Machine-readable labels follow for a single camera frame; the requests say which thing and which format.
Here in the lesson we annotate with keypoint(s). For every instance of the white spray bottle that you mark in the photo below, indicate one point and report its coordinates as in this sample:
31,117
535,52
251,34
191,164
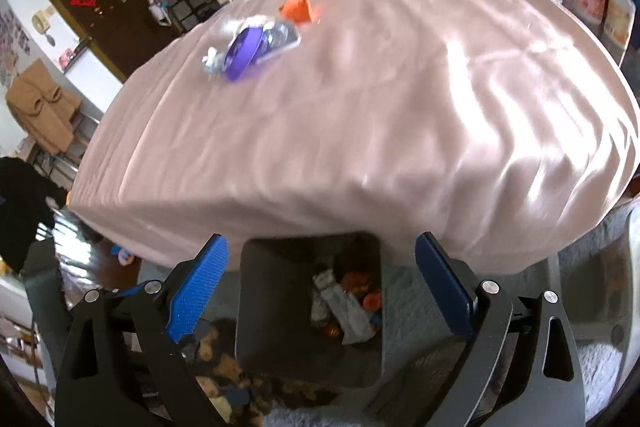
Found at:
157,9

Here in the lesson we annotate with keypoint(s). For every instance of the metal chair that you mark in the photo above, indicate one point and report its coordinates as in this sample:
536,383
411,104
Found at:
75,147

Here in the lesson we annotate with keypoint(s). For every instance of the white bottle orange label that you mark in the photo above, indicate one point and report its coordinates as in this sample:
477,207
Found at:
619,19

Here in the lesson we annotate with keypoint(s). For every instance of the purple plastic package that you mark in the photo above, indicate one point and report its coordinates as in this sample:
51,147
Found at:
242,54

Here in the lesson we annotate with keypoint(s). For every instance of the wall photos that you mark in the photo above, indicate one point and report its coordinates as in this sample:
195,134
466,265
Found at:
12,52

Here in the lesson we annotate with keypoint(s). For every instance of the dark spotted cloth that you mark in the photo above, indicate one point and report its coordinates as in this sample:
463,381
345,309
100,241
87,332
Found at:
225,367

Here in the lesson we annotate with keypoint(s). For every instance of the brown door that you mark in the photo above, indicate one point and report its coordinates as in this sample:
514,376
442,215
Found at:
95,37

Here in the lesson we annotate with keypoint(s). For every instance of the dark grey trash bin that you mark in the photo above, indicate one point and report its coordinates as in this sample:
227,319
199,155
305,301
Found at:
275,307

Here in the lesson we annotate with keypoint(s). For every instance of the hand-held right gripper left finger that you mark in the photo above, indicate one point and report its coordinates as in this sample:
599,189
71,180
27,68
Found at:
197,287

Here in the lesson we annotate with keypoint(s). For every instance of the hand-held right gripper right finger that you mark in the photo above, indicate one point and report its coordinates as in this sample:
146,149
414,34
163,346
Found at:
442,277

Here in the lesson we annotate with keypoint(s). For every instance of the tan coat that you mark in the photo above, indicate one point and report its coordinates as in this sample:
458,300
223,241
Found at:
42,107

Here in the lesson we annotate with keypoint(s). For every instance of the beige wall intercom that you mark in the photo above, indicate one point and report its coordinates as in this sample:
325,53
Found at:
41,19

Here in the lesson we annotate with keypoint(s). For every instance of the blue orange floor toy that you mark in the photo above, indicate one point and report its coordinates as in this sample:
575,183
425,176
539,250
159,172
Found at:
122,256

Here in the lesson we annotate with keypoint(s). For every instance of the pink tablecloth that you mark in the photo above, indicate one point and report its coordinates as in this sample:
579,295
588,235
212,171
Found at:
375,132

